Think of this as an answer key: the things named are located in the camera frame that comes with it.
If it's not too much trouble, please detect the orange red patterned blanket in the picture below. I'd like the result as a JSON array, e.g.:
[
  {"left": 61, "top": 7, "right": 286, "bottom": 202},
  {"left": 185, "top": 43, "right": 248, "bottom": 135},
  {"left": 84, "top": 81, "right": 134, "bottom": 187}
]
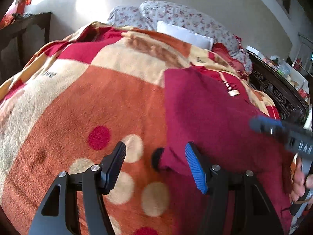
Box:
[{"left": 1, "top": 22, "right": 279, "bottom": 234}]

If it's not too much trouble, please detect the dark carved wooden headboard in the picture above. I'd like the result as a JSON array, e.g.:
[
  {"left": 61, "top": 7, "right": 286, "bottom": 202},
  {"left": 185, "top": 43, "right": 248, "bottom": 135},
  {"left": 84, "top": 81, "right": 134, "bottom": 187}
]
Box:
[{"left": 247, "top": 51, "right": 309, "bottom": 127}]

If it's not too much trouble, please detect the floral quilt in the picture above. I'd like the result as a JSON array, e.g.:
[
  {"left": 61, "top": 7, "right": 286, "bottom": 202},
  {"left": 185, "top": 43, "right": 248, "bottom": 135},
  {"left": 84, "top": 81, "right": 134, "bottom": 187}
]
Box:
[{"left": 107, "top": 1, "right": 253, "bottom": 75}]

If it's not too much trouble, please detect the red pillow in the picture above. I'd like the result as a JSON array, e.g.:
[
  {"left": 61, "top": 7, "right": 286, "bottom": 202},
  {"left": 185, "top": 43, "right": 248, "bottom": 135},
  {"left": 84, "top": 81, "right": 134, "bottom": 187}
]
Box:
[{"left": 212, "top": 42, "right": 248, "bottom": 78}]

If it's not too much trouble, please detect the red wall decoration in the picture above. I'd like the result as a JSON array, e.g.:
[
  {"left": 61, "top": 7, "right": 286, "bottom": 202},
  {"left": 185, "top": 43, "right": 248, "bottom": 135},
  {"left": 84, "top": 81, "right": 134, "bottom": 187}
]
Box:
[{"left": 1, "top": 0, "right": 32, "bottom": 29}]

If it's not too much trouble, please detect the dark wooden side table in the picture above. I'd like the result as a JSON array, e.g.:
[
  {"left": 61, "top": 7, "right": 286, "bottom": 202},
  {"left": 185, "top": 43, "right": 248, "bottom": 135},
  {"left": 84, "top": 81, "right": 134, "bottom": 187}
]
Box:
[{"left": 1, "top": 12, "right": 52, "bottom": 68}]

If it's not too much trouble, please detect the white pillow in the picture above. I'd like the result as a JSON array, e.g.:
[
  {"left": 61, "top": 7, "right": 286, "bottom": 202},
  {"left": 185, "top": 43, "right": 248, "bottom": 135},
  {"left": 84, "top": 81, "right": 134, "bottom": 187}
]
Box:
[{"left": 156, "top": 21, "right": 214, "bottom": 50}]

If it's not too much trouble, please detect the right hand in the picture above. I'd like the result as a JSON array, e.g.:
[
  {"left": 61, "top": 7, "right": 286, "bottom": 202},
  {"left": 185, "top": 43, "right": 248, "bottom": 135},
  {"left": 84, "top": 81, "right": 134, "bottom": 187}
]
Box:
[{"left": 290, "top": 156, "right": 312, "bottom": 202}]

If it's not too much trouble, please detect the maroon t-shirt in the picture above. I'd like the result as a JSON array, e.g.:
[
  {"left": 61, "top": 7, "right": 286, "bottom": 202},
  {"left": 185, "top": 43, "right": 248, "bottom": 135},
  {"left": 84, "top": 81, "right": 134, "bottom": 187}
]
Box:
[{"left": 159, "top": 68, "right": 293, "bottom": 234}]

